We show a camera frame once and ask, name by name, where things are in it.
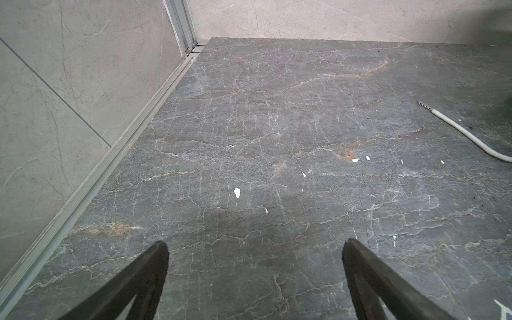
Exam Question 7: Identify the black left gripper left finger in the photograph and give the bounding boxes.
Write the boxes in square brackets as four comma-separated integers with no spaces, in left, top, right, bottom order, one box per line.
[61,241,169,319]

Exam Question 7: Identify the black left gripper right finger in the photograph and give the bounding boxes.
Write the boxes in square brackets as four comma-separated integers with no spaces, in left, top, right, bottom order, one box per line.
[342,238,454,319]

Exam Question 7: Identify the white drawstring cord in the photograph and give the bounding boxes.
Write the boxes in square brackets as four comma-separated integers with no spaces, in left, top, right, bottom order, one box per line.
[417,101,512,163]

